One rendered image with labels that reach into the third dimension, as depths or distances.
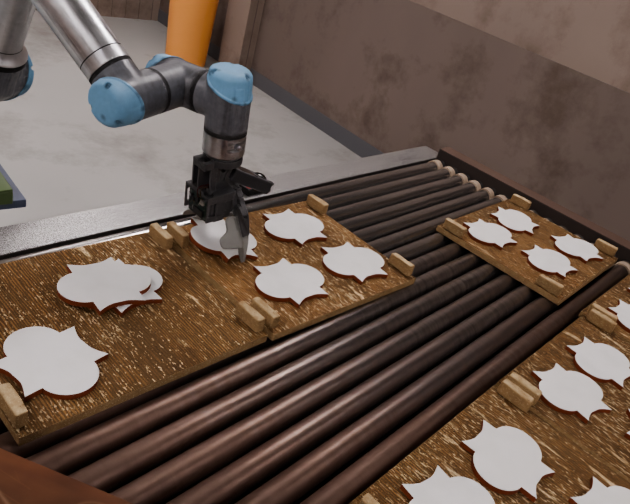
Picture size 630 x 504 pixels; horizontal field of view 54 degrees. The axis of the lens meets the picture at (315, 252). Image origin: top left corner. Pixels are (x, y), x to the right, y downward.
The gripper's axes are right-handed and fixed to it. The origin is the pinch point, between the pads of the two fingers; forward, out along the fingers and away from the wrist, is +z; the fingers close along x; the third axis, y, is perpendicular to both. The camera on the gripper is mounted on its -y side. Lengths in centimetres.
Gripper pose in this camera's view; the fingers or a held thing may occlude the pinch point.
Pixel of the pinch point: (222, 242)
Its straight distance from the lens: 123.8
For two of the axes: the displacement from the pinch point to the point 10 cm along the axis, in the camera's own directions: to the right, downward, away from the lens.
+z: -1.8, 8.1, 5.6
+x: 6.7, 5.2, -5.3
